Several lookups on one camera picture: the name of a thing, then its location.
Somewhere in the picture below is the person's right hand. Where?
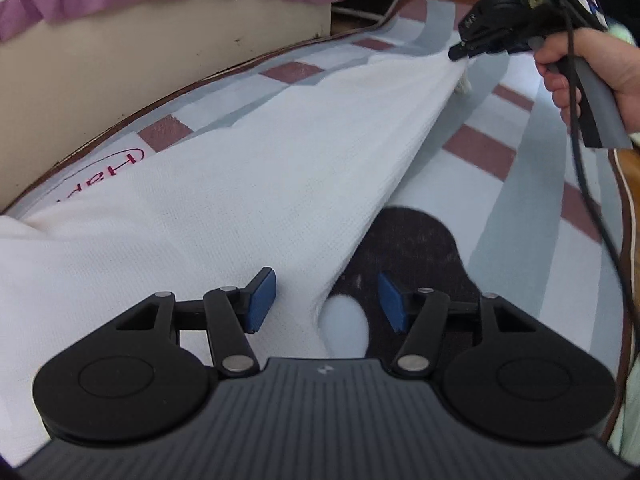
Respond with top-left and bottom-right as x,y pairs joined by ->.
534,27 -> 640,133

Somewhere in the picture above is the black cable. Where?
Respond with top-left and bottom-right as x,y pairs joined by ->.
562,0 -> 638,376

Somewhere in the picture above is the cream monster patch cardigan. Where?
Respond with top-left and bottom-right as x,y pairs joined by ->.
0,47 -> 473,466

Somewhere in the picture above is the checked printed mat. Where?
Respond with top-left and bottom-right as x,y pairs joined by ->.
0,0 -> 640,461

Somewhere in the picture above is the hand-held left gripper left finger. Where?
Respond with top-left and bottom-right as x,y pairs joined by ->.
115,267 -> 277,376

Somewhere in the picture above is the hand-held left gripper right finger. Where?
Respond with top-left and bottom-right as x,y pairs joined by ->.
377,272 -> 541,380

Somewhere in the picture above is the beige bed frame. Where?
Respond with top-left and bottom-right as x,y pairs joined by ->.
0,0 -> 333,213

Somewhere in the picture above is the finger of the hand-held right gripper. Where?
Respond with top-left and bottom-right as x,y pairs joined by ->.
448,35 -> 543,61

